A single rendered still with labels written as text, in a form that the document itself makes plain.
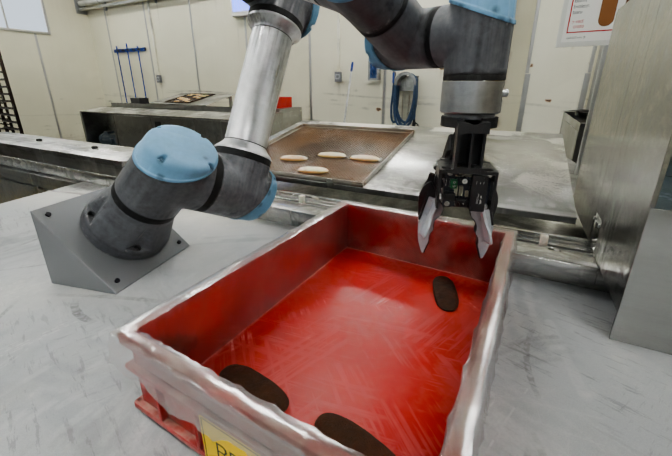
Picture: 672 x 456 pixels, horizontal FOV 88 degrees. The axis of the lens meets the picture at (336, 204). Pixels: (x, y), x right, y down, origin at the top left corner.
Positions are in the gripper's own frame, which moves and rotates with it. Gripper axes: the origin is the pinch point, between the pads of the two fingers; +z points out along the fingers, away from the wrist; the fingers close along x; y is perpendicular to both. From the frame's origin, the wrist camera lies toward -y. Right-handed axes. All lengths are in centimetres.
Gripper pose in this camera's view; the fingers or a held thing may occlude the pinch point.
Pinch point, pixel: (451, 246)
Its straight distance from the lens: 57.4
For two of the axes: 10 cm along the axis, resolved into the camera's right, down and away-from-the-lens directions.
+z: 0.0, 9.5, 3.3
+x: 9.8, 0.7, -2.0
